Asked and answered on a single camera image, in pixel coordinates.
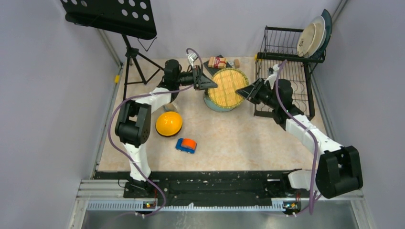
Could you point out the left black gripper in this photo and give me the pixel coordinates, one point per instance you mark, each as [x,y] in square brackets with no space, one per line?
[204,82]

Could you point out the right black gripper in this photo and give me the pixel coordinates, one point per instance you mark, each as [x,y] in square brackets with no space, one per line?
[250,92]

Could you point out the light green round plate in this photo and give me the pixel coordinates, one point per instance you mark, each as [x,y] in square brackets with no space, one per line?
[218,107]

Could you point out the yellow-rimmed patterned plate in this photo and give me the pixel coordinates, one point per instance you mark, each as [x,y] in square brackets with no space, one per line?
[228,80]

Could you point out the black wire dish rack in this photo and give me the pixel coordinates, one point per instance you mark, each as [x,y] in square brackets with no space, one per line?
[280,44]

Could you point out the blue orange toy car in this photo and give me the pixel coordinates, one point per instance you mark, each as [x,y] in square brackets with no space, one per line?
[186,145]

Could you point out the teal square plate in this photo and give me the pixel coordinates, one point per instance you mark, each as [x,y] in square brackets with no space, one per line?
[325,20]

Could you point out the cream floral ceramic plate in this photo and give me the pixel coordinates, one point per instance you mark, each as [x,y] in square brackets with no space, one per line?
[306,40]

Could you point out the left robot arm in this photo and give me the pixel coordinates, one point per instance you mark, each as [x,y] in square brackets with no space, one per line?
[133,124]

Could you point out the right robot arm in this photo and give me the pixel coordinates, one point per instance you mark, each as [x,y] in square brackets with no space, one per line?
[337,167]

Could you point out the wooden blocks stack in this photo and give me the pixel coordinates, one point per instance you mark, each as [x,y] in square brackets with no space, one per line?
[217,62]

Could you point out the small wooden block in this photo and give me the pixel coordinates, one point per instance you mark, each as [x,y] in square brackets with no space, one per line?
[236,63]

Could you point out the beige mug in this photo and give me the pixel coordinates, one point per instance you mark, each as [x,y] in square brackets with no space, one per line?
[171,107]

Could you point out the yellow bowl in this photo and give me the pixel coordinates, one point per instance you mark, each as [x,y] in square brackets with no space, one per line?
[169,124]

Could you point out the black music stand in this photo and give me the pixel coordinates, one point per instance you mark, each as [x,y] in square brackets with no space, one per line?
[126,17]

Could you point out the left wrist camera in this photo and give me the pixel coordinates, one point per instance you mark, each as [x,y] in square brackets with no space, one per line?
[192,57]

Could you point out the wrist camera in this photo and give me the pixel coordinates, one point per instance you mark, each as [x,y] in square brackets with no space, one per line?
[272,73]
[192,57]

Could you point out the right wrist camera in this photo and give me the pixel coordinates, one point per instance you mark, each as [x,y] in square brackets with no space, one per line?
[272,73]

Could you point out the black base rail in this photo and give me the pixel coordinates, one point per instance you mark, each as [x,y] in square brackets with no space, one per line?
[263,191]

